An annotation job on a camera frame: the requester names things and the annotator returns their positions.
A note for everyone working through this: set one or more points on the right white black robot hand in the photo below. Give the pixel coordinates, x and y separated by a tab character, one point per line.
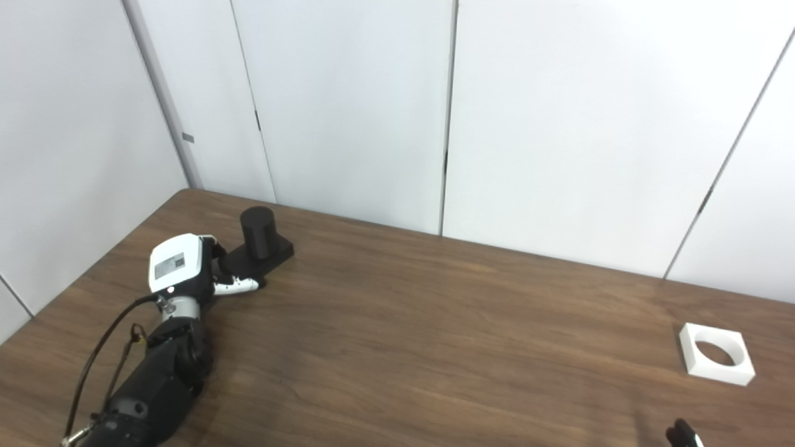
682	434

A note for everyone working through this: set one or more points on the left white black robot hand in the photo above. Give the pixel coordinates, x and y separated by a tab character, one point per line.
177	266

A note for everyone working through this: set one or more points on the white square piece with hole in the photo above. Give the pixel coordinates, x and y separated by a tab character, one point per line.
720	371

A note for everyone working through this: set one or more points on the black peg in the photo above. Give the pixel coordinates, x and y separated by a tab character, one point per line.
259	242

